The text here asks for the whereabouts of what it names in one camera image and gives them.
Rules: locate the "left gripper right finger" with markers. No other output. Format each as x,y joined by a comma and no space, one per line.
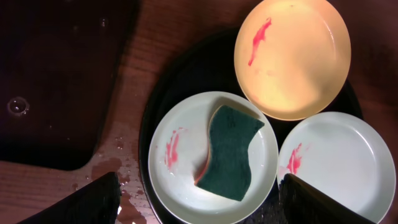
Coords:
302,203

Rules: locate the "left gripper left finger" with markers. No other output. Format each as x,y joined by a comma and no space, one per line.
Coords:
96,203

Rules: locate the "green and yellow sponge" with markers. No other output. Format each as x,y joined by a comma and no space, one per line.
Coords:
227,172

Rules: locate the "light green plate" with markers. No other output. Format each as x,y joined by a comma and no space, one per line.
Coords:
345,158
179,148

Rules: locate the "dark rectangular water tray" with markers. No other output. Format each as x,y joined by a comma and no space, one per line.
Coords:
59,63

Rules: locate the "round black tray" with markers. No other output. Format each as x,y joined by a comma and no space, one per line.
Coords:
208,66

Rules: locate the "yellow plate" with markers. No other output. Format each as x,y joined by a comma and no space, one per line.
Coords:
292,57

